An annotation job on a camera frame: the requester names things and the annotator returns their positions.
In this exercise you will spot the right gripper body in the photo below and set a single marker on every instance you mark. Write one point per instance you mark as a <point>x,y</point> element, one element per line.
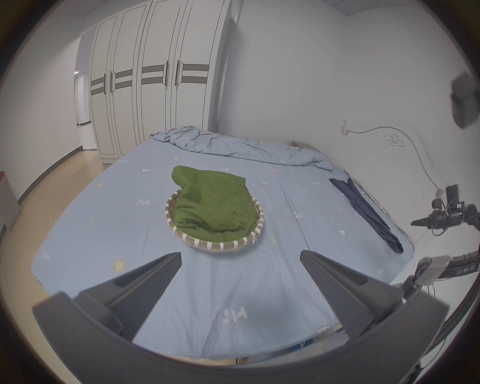
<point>446,220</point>

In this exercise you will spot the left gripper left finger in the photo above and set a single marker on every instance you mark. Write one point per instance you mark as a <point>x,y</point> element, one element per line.
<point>142,290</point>

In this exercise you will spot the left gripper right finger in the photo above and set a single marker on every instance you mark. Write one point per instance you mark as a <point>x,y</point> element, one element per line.
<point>345,292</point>

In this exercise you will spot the green shorts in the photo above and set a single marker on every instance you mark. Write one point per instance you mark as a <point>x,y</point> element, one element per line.
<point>213,202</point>

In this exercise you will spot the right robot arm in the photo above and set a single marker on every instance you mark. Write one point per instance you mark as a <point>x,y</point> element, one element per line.
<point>468,215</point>

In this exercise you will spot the dark blue garment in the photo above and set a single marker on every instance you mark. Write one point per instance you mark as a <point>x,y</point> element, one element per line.
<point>371,213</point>

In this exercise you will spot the round woven basket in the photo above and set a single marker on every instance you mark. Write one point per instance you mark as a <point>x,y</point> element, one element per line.
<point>210,245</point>

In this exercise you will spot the bed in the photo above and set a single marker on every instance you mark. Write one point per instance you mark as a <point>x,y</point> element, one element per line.
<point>225,292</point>

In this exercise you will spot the pale blue quilt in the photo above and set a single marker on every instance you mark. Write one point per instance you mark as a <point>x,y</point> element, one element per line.
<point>243,150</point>

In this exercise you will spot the white wardrobe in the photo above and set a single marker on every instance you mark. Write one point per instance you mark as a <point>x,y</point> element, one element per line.
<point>157,75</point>

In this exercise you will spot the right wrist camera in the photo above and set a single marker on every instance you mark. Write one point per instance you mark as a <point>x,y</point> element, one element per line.
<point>437,204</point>

